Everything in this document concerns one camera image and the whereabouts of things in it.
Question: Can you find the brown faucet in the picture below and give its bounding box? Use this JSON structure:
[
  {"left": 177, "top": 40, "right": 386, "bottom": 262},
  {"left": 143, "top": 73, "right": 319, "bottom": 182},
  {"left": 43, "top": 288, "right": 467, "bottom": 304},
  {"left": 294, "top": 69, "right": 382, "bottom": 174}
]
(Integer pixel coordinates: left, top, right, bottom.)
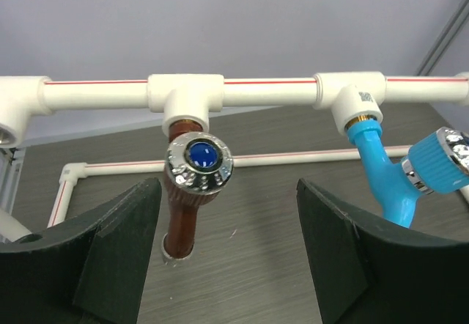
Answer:
[{"left": 161, "top": 119, "right": 235, "bottom": 265}]

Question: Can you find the white PVC pipe frame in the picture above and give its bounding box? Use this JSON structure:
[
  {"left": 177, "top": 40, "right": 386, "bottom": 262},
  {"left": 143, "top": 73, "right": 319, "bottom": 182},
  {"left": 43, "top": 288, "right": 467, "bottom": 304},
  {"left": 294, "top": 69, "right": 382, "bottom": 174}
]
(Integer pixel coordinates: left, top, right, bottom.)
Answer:
[{"left": 0, "top": 70, "right": 469, "bottom": 244}]

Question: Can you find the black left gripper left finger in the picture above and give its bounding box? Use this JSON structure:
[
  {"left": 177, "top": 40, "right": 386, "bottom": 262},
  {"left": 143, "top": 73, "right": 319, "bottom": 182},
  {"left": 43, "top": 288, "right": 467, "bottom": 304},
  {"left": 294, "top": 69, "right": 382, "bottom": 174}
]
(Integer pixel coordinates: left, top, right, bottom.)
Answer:
[{"left": 1, "top": 178, "right": 162, "bottom": 323}]

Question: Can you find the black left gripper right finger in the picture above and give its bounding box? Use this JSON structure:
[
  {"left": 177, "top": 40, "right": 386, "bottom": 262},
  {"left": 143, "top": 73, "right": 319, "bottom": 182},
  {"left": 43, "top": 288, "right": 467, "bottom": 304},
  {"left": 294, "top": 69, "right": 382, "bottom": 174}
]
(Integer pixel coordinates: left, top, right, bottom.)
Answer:
[{"left": 297, "top": 179, "right": 468, "bottom": 323}]

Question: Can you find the blue plastic faucet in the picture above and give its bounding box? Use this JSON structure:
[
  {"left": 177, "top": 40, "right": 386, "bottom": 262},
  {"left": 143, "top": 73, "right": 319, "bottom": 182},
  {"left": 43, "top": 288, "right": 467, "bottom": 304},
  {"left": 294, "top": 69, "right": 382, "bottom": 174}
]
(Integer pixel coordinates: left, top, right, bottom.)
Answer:
[{"left": 347, "top": 119, "right": 468, "bottom": 228}]

